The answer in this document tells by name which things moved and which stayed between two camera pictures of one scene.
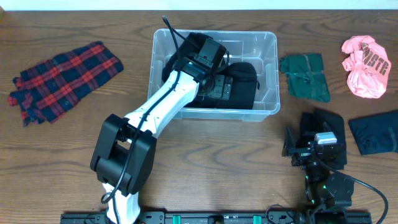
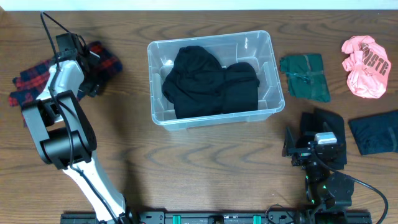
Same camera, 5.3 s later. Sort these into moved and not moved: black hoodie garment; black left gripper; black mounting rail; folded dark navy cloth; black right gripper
Moved: black hoodie garment; black left gripper
Not moved: black right gripper; folded dark navy cloth; black mounting rail
